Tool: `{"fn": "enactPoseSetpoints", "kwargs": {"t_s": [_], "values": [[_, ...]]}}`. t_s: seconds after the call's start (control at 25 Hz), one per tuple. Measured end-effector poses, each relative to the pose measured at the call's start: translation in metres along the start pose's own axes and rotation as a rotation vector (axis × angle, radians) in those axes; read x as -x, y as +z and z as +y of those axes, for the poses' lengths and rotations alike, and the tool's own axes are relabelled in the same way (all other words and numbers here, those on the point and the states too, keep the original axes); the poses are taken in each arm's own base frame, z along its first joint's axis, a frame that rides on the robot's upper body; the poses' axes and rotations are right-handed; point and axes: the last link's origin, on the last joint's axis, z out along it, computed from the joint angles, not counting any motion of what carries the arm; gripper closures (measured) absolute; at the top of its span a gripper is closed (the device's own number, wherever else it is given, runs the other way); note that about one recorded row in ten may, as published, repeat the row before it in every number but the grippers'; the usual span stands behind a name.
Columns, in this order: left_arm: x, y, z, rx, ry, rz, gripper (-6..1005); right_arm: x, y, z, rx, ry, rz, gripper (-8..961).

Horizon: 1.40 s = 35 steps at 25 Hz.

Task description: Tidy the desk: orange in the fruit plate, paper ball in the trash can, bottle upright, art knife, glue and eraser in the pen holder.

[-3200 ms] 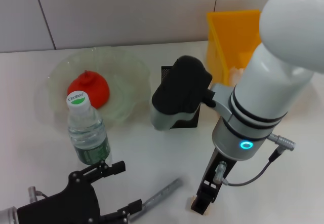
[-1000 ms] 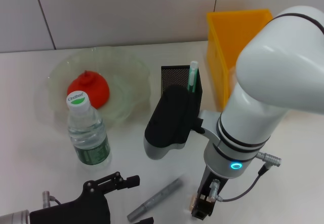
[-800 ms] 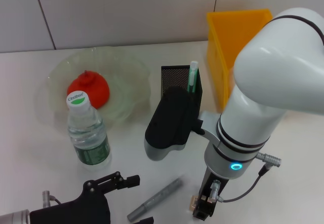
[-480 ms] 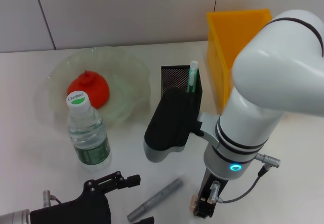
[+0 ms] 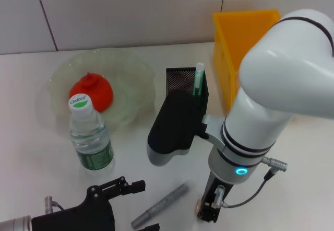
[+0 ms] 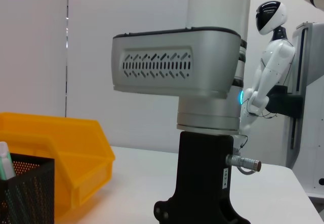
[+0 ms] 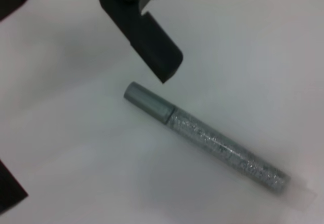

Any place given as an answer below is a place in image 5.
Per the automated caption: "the clear green-label water bottle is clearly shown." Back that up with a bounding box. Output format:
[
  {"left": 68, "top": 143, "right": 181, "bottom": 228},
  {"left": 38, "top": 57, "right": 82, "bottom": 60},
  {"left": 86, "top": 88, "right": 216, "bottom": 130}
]
[{"left": 68, "top": 93, "right": 116, "bottom": 174}]

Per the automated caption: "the yellow plastic bin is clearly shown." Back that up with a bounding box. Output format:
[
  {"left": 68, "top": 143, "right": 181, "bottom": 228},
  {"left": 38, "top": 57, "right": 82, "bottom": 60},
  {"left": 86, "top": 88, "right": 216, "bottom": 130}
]
[{"left": 211, "top": 8, "right": 282, "bottom": 113}]

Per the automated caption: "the beige eraser with barcode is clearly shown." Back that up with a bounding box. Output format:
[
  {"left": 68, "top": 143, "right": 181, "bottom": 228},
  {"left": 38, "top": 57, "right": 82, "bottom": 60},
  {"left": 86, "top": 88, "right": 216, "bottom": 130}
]
[{"left": 195, "top": 199, "right": 204, "bottom": 218}]

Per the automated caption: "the black mesh pen holder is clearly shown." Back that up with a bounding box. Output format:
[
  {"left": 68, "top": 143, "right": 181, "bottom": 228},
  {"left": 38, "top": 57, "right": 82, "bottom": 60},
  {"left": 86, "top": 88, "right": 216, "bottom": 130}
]
[{"left": 165, "top": 67, "right": 210, "bottom": 118}]

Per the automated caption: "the silver grey marker pen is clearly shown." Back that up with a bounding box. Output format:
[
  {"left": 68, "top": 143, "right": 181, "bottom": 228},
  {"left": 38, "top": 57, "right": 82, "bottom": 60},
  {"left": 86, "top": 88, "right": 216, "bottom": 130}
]
[{"left": 130, "top": 183, "right": 190, "bottom": 229}]

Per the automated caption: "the mint green pen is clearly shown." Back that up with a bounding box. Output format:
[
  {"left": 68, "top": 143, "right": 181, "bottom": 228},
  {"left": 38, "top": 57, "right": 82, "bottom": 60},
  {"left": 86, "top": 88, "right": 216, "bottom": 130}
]
[{"left": 192, "top": 62, "right": 205, "bottom": 98}]

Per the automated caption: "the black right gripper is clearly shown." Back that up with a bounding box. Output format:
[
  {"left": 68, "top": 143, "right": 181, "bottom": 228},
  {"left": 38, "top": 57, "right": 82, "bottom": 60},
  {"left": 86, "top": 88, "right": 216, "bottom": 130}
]
[{"left": 199, "top": 171, "right": 233, "bottom": 224}]

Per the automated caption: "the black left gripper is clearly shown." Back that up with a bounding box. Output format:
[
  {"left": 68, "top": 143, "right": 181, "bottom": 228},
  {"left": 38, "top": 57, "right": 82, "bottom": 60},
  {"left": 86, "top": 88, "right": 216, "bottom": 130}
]
[{"left": 30, "top": 176, "right": 161, "bottom": 231}]

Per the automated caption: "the pale green glass fruit plate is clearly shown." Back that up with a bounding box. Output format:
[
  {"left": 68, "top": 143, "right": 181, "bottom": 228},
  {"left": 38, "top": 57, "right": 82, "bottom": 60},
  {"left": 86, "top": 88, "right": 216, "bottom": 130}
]
[{"left": 48, "top": 48, "right": 157, "bottom": 131}]

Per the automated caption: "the orange fruit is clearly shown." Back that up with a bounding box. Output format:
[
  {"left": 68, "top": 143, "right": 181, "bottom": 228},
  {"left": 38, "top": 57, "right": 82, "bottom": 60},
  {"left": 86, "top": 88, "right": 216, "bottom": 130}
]
[{"left": 69, "top": 72, "right": 114, "bottom": 114}]

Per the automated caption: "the right wrist cable with plug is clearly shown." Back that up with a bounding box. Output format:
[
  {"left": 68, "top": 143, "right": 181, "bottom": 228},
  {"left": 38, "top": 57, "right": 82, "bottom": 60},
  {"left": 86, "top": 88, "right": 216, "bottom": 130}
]
[{"left": 211, "top": 156, "right": 289, "bottom": 209}]

